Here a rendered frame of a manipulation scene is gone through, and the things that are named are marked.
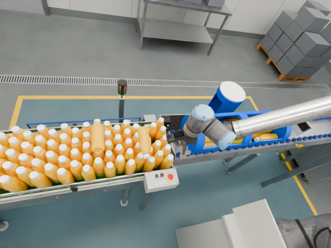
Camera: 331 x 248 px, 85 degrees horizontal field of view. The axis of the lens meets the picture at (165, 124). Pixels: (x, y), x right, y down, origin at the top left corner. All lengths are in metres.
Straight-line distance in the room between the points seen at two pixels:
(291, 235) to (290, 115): 0.53
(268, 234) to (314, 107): 0.61
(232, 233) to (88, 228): 1.43
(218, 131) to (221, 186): 1.84
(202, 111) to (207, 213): 1.77
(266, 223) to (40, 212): 1.97
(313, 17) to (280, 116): 3.89
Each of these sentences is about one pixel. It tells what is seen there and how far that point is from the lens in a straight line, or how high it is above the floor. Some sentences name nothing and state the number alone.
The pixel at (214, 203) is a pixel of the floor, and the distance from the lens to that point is 2.48.
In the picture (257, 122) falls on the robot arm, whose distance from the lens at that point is 0.93.
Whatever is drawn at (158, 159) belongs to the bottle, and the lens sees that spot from 1.22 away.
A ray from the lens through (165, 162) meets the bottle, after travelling 1.23.
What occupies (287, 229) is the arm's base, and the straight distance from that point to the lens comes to 1.12.
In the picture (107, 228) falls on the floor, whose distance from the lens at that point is 2.18.
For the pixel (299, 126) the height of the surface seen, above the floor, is 1.01.
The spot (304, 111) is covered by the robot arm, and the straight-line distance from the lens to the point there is 0.97.
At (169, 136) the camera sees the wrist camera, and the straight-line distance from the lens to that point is 0.95.
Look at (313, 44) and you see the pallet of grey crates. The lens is 4.58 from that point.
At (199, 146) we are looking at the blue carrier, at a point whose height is 1.14.
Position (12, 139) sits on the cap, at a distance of 1.33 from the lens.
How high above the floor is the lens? 2.17
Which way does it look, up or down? 54 degrees down
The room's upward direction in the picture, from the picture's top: 23 degrees clockwise
